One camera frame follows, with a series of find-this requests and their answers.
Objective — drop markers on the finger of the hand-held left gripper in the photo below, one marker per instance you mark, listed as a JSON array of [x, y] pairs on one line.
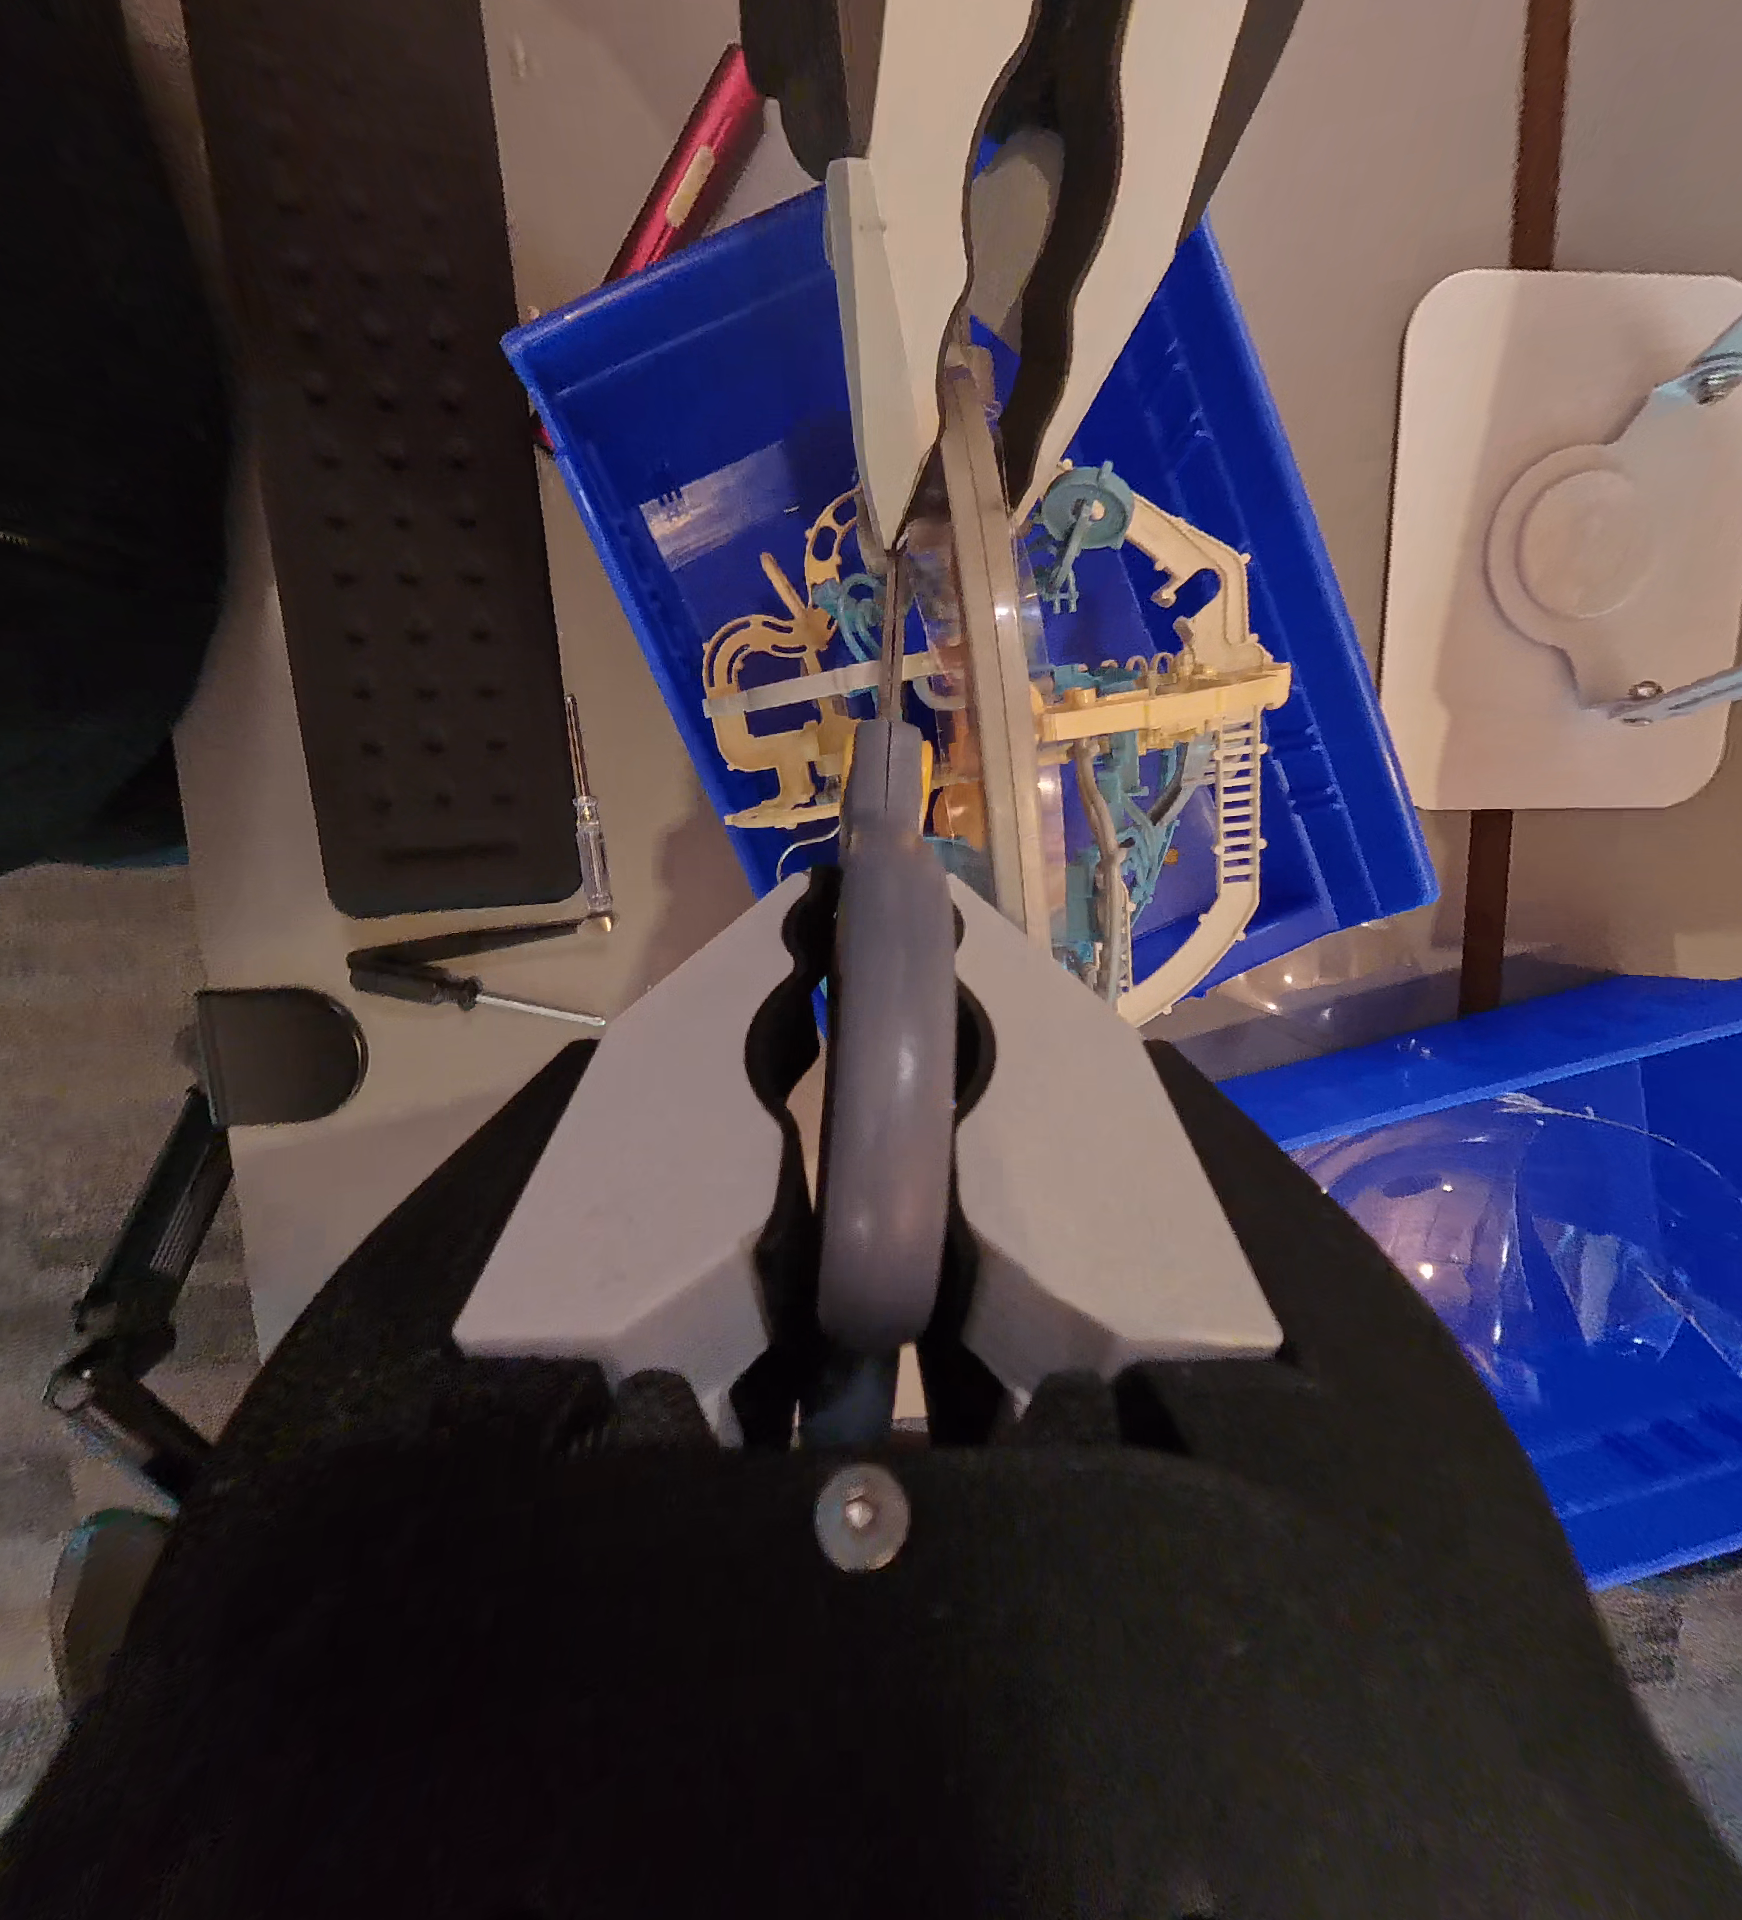
[[1157, 121], [909, 224]]

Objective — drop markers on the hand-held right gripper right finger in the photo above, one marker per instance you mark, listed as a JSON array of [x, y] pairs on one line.
[[1110, 1199]]

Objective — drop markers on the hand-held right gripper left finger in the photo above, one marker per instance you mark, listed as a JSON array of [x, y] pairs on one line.
[[617, 1199]]

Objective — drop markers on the small blue plastic bin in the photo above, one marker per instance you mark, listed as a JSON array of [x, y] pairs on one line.
[[660, 449]]

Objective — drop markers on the plastic ball maze puzzle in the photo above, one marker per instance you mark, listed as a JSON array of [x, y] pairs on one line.
[[1110, 721]]

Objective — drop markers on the red pen screwdriver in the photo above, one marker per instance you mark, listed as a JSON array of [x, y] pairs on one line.
[[691, 165]]

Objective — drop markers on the clear plastic shell piece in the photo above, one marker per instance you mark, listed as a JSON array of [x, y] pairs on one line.
[[1291, 983]]

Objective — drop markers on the clear plastic dome half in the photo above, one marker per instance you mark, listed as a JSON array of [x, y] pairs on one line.
[[1562, 1213]]

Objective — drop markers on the black dotted wrist rest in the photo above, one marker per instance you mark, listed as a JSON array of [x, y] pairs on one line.
[[391, 495]]

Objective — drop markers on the large blue plastic bin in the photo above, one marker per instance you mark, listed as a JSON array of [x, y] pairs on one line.
[[1680, 1441]]

